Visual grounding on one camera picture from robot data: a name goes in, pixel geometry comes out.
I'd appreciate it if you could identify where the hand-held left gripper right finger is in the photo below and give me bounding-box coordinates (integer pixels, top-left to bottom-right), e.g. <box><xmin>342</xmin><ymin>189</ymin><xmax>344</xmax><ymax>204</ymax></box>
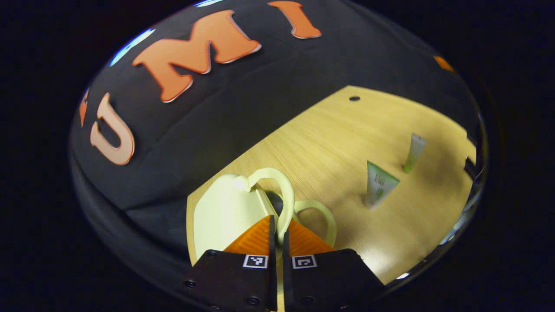
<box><xmin>282</xmin><ymin>219</ymin><xmax>386</xmax><ymax>312</ymax></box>

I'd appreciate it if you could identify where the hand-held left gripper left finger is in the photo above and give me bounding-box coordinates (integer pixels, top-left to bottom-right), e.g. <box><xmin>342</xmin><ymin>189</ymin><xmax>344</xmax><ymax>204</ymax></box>
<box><xmin>180</xmin><ymin>214</ymin><xmax>278</xmax><ymax>312</ymax></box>

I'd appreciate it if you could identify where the slim white green tube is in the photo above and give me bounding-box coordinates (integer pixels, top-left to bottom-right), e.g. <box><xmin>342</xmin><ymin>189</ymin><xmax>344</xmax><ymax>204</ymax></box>
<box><xmin>402</xmin><ymin>133</ymin><xmax>428</xmax><ymax>174</ymax></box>

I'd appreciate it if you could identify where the wide green white tube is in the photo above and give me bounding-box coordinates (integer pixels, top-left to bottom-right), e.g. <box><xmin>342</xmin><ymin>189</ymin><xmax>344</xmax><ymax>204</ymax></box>
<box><xmin>364</xmin><ymin>160</ymin><xmax>400</xmax><ymax>210</ymax></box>

